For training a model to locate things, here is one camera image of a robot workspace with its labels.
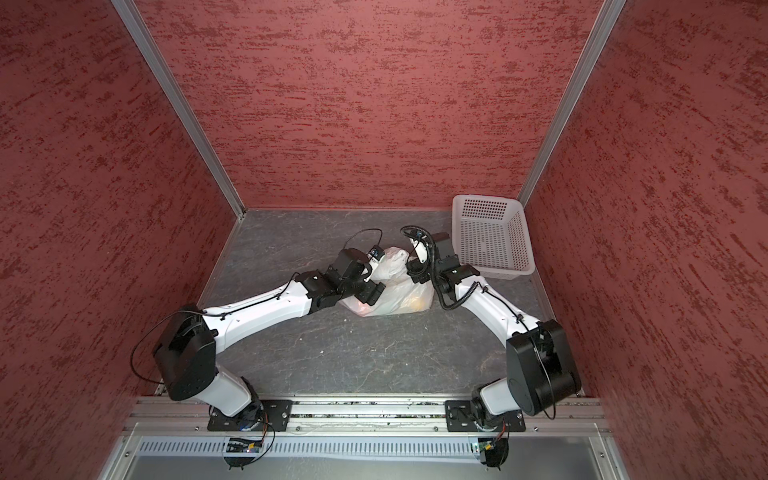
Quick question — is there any right aluminium corner post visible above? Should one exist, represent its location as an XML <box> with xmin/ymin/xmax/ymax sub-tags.
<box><xmin>517</xmin><ymin>0</ymin><xmax>626</xmax><ymax>207</ymax></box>

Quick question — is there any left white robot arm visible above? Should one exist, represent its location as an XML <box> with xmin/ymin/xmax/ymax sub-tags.
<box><xmin>152</xmin><ymin>270</ymin><xmax>386</xmax><ymax>433</ymax></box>

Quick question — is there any aluminium corner post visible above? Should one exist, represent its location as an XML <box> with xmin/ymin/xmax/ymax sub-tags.
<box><xmin>517</xmin><ymin>0</ymin><xmax>626</xmax><ymax>207</ymax></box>
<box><xmin>111</xmin><ymin>0</ymin><xmax>247</xmax><ymax>221</ymax></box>

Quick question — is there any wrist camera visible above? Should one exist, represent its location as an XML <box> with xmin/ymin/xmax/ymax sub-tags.
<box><xmin>410</xmin><ymin>232</ymin><xmax>457</xmax><ymax>269</ymax></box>
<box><xmin>331</xmin><ymin>245</ymin><xmax>385</xmax><ymax>281</ymax></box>

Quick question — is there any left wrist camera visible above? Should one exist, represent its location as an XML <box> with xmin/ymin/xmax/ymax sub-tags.
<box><xmin>331</xmin><ymin>245</ymin><xmax>385</xmax><ymax>281</ymax></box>

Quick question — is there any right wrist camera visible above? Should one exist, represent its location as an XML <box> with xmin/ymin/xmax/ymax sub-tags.
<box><xmin>410</xmin><ymin>232</ymin><xmax>457</xmax><ymax>269</ymax></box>

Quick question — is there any aluminium front rail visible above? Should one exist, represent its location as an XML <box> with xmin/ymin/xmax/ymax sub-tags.
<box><xmin>122</xmin><ymin>395</ymin><xmax>613</xmax><ymax>437</ymax></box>

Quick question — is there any left aluminium corner post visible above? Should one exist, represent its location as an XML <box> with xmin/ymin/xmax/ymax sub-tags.
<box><xmin>111</xmin><ymin>0</ymin><xmax>247</xmax><ymax>221</ymax></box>

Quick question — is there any white perforated plastic basket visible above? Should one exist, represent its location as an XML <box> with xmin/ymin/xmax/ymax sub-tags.
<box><xmin>451</xmin><ymin>195</ymin><xmax>536</xmax><ymax>280</ymax></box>

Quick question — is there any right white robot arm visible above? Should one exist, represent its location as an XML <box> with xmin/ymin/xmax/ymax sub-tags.
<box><xmin>406</xmin><ymin>258</ymin><xmax>582</xmax><ymax>431</ymax></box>

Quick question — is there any white plastic bag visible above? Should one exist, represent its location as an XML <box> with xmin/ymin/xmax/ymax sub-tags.
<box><xmin>340</xmin><ymin>247</ymin><xmax>434</xmax><ymax>317</ymax></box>

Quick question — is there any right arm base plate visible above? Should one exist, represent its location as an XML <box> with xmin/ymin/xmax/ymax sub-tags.
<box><xmin>444</xmin><ymin>399</ymin><xmax>526</xmax><ymax>433</ymax></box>

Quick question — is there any white slotted cable duct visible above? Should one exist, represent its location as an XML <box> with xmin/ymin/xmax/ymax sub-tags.
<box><xmin>136</xmin><ymin>436</ymin><xmax>480</xmax><ymax>462</ymax></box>

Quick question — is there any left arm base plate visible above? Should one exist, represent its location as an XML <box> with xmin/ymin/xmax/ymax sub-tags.
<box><xmin>207</xmin><ymin>399</ymin><xmax>294</xmax><ymax>433</ymax></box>

